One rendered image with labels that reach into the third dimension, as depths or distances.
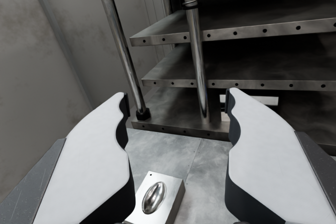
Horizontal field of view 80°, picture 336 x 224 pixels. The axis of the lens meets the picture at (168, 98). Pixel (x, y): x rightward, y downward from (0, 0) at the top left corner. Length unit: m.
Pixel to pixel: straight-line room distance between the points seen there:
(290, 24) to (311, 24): 0.07
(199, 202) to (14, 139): 1.69
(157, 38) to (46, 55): 1.36
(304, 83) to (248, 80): 0.23
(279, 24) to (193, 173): 0.69
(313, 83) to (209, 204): 0.66
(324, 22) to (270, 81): 0.29
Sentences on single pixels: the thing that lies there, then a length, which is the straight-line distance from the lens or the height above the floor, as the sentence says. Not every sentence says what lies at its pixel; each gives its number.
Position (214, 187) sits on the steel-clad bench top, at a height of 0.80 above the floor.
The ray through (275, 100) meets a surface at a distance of 1.07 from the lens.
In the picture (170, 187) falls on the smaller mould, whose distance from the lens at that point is 0.81.
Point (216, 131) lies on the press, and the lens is 1.12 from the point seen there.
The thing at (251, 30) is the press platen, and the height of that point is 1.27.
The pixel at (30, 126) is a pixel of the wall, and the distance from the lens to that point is 2.18.
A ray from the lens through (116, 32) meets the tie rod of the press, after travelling 1.11.
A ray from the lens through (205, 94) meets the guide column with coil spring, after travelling 1.07.
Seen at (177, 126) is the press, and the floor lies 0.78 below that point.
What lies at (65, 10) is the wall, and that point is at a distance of 2.39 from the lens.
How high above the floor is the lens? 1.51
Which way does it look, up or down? 30 degrees down
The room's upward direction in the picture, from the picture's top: 13 degrees counter-clockwise
